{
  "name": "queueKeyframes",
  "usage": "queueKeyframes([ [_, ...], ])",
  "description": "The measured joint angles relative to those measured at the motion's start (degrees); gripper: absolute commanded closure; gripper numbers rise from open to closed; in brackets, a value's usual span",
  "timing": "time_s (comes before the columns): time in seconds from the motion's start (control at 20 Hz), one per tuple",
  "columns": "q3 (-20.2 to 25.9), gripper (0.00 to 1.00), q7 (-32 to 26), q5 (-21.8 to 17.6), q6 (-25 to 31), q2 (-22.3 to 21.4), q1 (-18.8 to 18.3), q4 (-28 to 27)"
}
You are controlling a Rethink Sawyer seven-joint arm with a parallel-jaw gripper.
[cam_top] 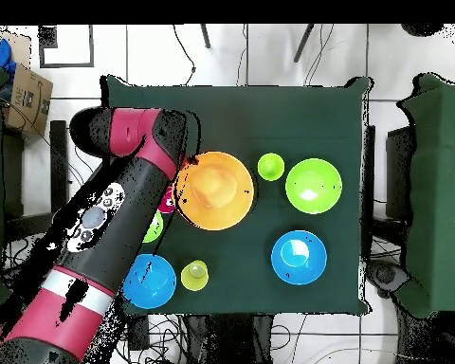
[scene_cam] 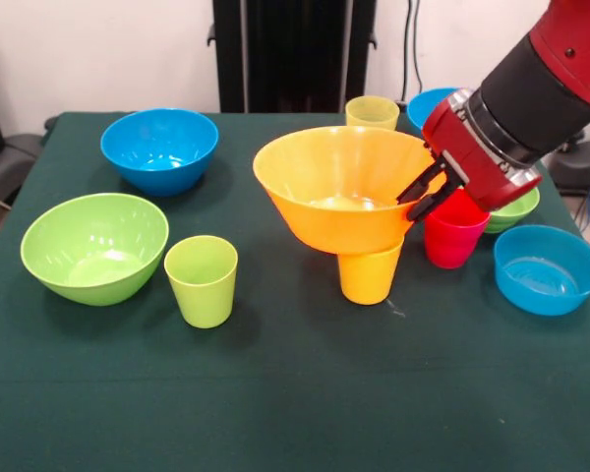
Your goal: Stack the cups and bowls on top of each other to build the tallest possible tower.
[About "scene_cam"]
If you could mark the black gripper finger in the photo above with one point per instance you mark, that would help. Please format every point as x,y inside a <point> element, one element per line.
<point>420,186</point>
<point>435,201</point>

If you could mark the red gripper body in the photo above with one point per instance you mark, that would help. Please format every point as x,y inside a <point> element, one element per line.
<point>477,157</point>

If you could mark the large orange bowl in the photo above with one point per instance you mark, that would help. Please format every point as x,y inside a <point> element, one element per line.
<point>334,162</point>

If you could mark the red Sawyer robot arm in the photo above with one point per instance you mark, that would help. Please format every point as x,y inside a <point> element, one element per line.
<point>536,93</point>

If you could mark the red cup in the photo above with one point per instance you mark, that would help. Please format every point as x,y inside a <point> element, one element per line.
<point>452,246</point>

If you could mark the small green bowl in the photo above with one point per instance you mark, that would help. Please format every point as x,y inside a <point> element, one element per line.
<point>516,214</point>

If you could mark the large blue bowl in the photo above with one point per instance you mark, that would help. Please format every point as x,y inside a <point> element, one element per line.
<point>157,157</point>
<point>425,108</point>

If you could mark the pale translucent yellow cup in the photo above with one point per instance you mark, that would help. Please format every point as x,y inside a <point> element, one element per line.
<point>371,113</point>

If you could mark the black knobbed equipment base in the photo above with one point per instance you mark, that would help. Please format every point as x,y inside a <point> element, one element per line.
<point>585,164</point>

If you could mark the small blue bowl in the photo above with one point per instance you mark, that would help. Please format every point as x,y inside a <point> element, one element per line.
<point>546,280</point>

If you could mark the green cup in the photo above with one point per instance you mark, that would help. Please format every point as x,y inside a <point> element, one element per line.
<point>201,300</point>

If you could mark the dark green table cloth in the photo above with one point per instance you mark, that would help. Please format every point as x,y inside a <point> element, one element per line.
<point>275,393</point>

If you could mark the large green bowl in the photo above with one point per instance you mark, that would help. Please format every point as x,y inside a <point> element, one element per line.
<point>93,255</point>

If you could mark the black chair base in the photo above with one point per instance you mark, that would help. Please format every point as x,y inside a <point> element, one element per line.
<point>10,162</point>

